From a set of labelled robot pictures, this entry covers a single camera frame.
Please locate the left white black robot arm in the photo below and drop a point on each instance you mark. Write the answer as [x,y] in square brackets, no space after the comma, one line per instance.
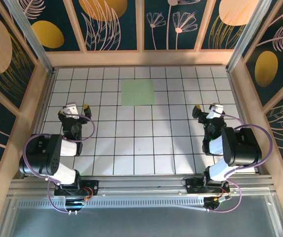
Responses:
[67,172]

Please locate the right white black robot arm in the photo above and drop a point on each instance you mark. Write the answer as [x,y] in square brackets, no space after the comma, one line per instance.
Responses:
[217,170]

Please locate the white grid mat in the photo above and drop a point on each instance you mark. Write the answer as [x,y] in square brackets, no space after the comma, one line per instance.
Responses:
[136,163]

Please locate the small black electronics module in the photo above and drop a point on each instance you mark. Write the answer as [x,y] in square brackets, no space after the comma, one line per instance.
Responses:
[74,203]
[213,201]

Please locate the grey metal panel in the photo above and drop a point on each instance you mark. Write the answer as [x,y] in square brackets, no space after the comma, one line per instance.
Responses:
[141,223]

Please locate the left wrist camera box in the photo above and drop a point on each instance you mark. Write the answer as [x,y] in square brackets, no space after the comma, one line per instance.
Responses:
[70,110]

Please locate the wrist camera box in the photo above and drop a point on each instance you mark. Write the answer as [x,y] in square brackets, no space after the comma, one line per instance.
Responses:
[215,109]
[70,110]

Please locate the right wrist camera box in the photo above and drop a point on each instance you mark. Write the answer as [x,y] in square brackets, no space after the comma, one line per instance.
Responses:
[215,109]

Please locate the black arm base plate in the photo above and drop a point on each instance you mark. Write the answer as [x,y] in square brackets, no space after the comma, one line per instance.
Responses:
[92,185]
[193,187]

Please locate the aluminium corner post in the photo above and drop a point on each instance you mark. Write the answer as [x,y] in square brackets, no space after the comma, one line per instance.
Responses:
[30,37]
[248,37]

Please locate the aluminium extrusion rail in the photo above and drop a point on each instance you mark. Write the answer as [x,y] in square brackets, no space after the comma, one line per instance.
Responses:
[141,184]

